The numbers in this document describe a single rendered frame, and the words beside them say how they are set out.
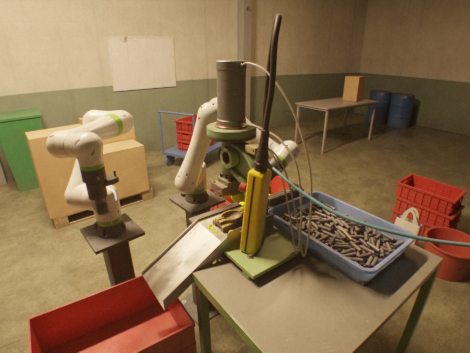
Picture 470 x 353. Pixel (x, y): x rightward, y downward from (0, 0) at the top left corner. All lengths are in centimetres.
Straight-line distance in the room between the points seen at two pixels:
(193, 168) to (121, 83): 418
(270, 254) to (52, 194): 276
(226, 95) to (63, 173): 261
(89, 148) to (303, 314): 96
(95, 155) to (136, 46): 458
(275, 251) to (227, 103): 64
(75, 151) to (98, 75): 435
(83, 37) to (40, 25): 61
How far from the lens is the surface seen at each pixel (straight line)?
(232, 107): 117
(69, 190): 161
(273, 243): 131
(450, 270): 304
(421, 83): 955
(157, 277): 140
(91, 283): 281
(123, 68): 558
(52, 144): 126
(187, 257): 135
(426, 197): 350
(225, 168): 126
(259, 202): 108
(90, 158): 119
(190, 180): 155
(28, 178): 495
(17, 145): 478
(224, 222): 136
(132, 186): 377
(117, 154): 359
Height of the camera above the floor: 176
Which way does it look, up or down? 23 degrees down
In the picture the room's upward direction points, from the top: straight up
